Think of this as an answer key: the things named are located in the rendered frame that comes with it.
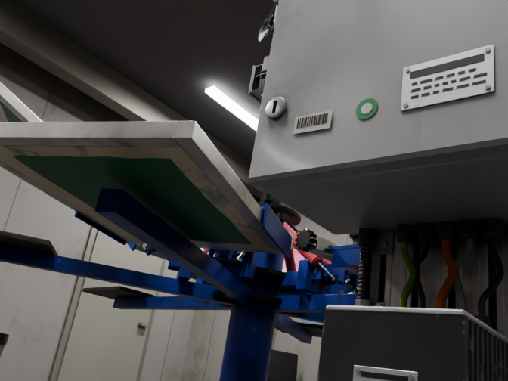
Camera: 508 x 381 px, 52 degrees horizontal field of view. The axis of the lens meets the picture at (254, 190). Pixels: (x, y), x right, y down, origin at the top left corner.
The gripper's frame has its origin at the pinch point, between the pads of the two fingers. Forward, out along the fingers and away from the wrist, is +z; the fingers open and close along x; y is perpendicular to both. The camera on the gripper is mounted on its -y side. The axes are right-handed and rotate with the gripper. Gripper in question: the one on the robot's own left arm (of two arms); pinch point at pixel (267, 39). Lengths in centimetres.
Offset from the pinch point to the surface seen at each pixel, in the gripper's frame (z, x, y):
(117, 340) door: 468, 97, 74
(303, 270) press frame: 34, 56, 60
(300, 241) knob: 2, 34, 63
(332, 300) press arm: 24, 66, 70
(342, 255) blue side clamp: -7, 45, 64
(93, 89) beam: 371, -44, -144
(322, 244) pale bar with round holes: 0, 41, 61
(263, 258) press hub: 60, 50, 54
